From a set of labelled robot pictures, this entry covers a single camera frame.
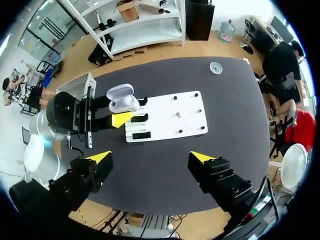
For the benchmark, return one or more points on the white earbud case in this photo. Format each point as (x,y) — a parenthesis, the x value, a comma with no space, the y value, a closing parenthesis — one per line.
(125,102)

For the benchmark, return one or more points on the grey slotted basket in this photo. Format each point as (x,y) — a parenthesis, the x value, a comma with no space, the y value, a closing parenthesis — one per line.
(75,83)

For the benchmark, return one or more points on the white plate with black stands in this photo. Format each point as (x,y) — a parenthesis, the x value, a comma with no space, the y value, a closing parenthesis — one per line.
(172,120)

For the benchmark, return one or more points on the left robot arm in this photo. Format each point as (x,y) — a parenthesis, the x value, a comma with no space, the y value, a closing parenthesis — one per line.
(40,125)

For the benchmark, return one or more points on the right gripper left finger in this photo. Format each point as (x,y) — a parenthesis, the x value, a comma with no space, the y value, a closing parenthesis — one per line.
(90,172)

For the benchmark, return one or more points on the small earbud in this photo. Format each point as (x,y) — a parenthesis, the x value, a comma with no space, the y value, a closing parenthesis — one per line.
(178,115)

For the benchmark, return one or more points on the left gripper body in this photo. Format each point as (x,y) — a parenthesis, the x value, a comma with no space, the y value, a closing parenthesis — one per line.
(65,112)

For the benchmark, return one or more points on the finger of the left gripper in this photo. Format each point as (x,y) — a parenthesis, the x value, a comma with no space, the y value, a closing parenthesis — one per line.
(101,102)
(115,121)

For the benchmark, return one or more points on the person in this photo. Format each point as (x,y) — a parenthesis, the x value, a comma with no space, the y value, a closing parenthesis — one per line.
(15,95)
(280,67)
(302,127)

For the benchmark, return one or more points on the small round clear dish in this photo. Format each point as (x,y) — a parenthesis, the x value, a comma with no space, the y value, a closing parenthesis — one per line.
(216,68)

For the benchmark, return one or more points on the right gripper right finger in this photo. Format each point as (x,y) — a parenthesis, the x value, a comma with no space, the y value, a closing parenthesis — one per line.
(220,177)

